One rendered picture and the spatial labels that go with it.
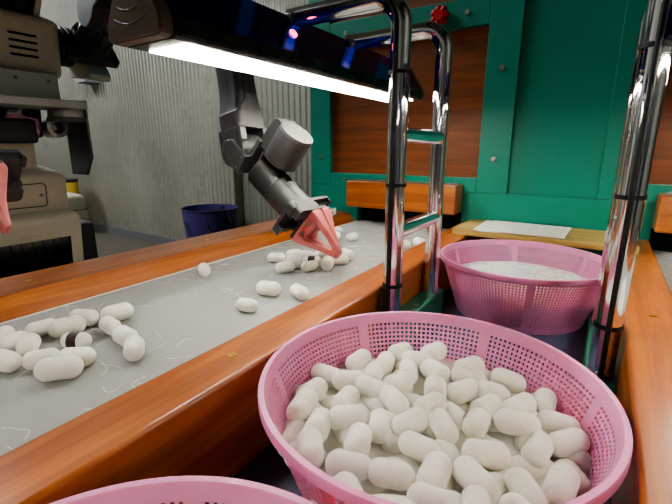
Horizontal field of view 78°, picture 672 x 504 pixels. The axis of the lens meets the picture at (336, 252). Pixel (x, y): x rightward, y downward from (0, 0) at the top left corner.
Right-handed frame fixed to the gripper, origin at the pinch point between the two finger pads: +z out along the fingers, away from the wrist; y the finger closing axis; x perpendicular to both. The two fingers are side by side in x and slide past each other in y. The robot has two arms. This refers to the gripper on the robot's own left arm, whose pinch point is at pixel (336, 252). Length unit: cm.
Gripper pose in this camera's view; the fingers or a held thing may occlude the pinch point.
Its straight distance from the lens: 65.5
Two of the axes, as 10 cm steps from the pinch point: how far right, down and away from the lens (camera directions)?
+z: 6.5, 7.1, -2.6
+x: -5.4, 6.7, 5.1
